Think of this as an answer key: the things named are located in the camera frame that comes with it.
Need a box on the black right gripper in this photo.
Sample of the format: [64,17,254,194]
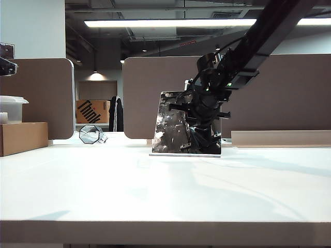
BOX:
[169,89,231,130]

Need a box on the square mirror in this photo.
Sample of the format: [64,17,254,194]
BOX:
[149,90,223,158]

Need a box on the wide brown desk partition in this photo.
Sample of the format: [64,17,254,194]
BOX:
[122,53,331,141]

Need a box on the beige wooden ledge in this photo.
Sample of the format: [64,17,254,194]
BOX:
[231,130,331,149]

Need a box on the black hanging coat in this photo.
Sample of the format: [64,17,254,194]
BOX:
[108,95,125,133]

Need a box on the long ceiling light strip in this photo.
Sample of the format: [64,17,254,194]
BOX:
[84,18,331,28]

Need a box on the white pendant lamp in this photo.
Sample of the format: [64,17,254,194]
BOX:
[88,72,107,82]

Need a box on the orange Think printed carton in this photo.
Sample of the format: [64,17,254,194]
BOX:
[76,100,111,125]

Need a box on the octagonal glass terrarium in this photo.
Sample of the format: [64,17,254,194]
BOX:
[79,124,102,145]

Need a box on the brown desk partition rounded corner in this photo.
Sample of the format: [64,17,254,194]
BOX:
[0,57,76,141]

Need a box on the brown cardboard box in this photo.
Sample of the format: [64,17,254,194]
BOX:
[0,121,49,158]

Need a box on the clear plastic lidded container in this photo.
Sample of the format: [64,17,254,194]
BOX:
[0,95,30,125]

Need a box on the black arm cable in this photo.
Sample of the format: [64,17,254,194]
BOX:
[190,37,245,87]

